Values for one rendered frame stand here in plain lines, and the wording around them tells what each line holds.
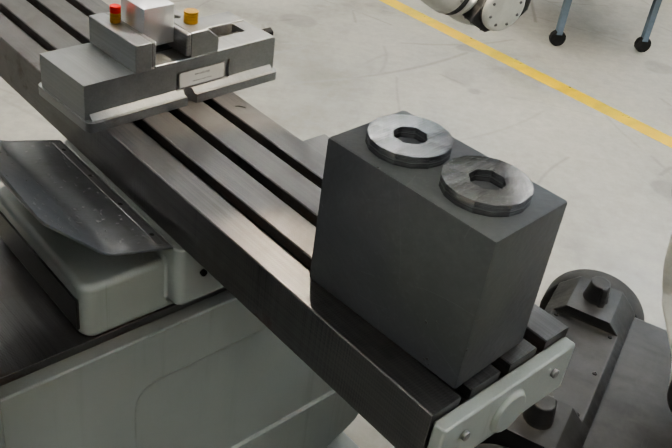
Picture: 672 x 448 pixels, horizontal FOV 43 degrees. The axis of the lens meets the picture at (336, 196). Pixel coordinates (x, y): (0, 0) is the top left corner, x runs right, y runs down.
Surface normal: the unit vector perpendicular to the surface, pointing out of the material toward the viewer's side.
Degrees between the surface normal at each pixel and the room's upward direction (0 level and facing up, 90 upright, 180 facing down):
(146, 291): 90
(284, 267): 0
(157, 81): 90
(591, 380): 0
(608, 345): 0
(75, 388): 90
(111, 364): 90
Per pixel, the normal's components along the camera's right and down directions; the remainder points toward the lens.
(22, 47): 0.12, -0.83
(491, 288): 0.69, 0.47
